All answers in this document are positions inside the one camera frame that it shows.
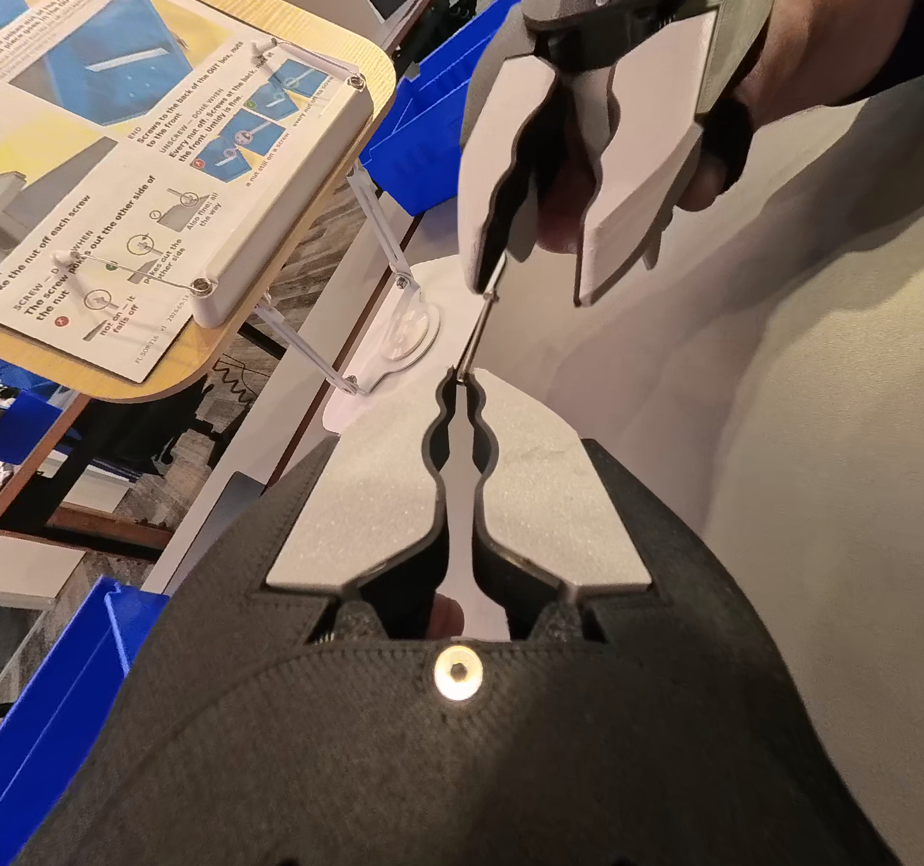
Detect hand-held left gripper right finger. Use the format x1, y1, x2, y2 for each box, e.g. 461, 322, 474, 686
465, 368, 654, 603

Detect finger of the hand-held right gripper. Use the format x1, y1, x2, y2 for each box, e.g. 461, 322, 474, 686
458, 53, 560, 297
572, 8, 723, 307

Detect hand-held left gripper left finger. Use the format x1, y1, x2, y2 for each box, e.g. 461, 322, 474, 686
266, 368, 463, 600

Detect blue divided storage bin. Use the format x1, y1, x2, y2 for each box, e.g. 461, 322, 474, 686
359, 0, 537, 217

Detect long metal screw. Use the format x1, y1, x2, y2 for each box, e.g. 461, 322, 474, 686
456, 288, 501, 383

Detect person's right forearm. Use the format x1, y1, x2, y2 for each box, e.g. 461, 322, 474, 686
859, 0, 924, 98

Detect grey desk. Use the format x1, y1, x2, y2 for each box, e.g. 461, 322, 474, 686
141, 79, 924, 866

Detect person's right hand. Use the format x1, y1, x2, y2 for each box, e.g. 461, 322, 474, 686
538, 0, 867, 255

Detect dark grey flat panel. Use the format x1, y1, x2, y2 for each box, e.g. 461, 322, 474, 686
208, 471, 264, 520

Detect clear round stand foot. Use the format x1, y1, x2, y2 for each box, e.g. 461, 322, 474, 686
354, 270, 441, 396

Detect light wooden board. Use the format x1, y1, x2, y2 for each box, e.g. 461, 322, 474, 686
0, 0, 398, 405

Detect long brown table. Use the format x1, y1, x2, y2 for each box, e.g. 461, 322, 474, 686
0, 389, 95, 517

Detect blue crate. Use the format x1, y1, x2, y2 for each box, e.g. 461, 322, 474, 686
0, 357, 69, 466

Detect printed instruction sheet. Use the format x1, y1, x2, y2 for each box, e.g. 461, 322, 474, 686
0, 0, 362, 385

